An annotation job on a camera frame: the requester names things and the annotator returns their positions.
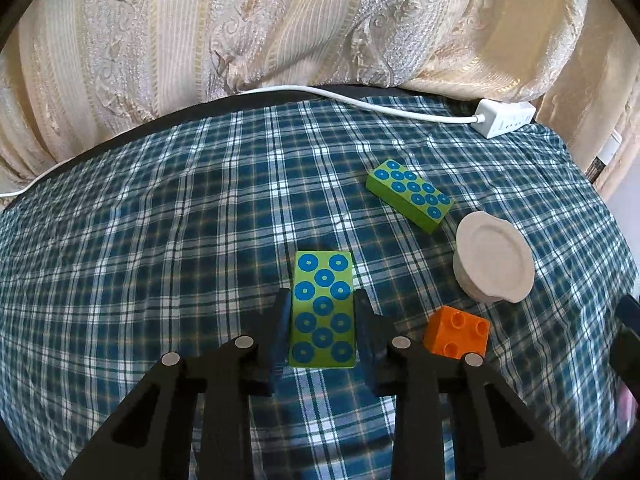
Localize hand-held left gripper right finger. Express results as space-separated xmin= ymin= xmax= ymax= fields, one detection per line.
xmin=356 ymin=290 xmax=581 ymax=480

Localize white power cable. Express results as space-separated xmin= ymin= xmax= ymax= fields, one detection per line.
xmin=0 ymin=85 xmax=483 ymax=198

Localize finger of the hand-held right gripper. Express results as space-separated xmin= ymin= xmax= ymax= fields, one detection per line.
xmin=611 ymin=295 xmax=640 ymax=396

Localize white round lidded container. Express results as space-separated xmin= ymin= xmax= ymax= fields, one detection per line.
xmin=452 ymin=212 xmax=536 ymax=305

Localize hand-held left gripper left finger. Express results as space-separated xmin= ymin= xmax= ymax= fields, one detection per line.
xmin=62 ymin=289 xmax=292 ymax=480

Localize green block with blue dots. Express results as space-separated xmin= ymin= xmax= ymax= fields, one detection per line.
xmin=366 ymin=159 xmax=456 ymax=235
xmin=289 ymin=251 xmax=357 ymax=368

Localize cream patterned curtain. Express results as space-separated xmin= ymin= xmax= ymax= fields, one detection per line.
xmin=0 ymin=0 xmax=640 ymax=211

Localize orange toy building block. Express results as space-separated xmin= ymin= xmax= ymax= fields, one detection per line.
xmin=424 ymin=306 xmax=491 ymax=359

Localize white power strip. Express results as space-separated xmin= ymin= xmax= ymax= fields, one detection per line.
xmin=472 ymin=99 xmax=537 ymax=138

